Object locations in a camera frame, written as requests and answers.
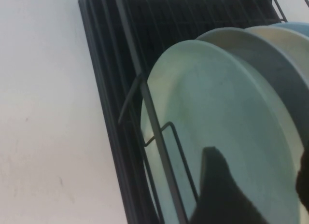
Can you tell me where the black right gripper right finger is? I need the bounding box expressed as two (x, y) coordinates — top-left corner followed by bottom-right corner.
(295, 150), (309, 208)

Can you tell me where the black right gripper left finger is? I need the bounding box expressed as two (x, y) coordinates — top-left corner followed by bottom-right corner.
(189, 146), (267, 224)

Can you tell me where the mint green plate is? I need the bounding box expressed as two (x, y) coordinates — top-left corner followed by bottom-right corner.
(140, 39), (305, 224)

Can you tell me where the grey plate with white rim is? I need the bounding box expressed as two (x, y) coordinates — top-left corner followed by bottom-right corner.
(197, 27), (309, 142)

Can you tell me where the cream white plate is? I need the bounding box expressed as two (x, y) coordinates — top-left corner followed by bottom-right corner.
(246, 25), (309, 72)

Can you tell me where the light blue plate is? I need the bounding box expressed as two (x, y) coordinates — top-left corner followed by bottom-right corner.
(275, 21), (309, 38)

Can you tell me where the black wire dish rack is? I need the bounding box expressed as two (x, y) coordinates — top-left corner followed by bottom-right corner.
(77, 0), (288, 224)
(96, 0), (309, 224)

